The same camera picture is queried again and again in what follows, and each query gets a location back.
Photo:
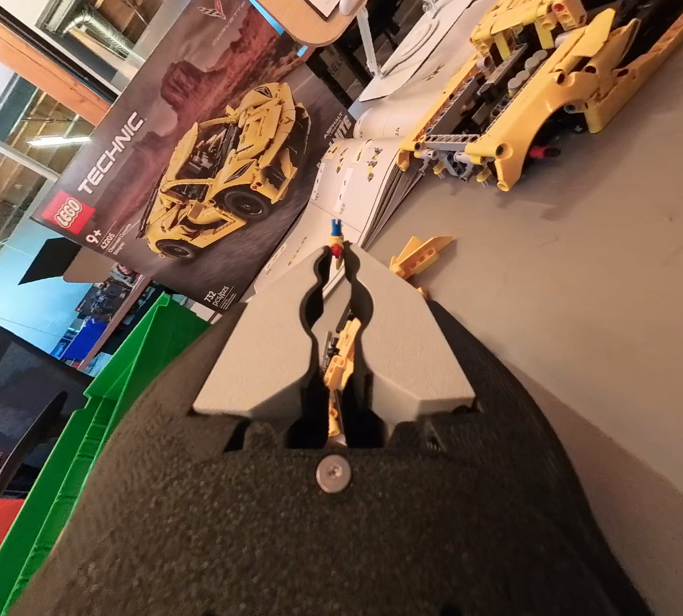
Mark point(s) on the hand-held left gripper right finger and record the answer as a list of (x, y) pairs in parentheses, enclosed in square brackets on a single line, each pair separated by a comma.
[(416, 360)]

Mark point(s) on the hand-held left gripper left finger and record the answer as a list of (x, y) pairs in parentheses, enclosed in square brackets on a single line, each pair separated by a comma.
[(256, 360)]

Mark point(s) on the pile of yellow brick parts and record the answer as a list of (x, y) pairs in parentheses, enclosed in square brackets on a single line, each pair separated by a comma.
[(421, 253)]

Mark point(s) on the yellow brick subassembly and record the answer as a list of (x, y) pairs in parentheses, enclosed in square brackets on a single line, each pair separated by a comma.
[(338, 268)]

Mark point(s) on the short blue pin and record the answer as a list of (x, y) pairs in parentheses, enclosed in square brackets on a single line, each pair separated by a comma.
[(336, 227)]

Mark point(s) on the yellow toy brick car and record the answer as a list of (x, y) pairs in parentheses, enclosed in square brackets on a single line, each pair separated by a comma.
[(533, 2)]

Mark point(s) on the grey desk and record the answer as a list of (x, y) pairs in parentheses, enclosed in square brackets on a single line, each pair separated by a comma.
[(560, 263)]

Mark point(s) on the green storage bin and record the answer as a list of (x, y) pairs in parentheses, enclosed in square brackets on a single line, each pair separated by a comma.
[(106, 413)]

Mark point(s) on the open instruction booklet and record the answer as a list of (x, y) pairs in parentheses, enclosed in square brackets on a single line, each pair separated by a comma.
[(347, 189)]

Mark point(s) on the toy car set box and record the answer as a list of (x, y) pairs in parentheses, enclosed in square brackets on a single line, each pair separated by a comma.
[(160, 119)]

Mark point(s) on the orange carry bag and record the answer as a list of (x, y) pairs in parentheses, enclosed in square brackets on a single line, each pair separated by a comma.
[(8, 517)]

